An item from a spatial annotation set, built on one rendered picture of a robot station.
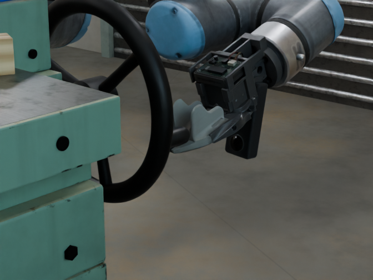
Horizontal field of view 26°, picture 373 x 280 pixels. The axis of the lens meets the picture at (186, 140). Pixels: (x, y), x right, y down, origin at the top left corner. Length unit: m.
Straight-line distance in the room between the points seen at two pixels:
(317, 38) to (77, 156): 0.56
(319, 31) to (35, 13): 0.45
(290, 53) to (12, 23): 0.41
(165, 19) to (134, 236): 1.45
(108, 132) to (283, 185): 2.22
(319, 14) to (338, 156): 2.09
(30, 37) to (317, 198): 2.01
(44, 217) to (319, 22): 0.60
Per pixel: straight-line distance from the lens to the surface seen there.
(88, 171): 0.85
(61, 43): 1.75
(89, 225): 0.84
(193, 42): 1.19
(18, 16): 0.98
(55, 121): 0.74
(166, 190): 2.91
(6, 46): 0.88
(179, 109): 1.10
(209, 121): 1.10
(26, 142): 0.73
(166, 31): 1.21
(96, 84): 1.08
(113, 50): 4.95
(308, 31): 1.22
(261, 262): 2.42
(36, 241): 0.80
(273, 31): 1.19
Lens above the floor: 1.11
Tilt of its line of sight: 19 degrees down
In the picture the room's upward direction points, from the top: straight up
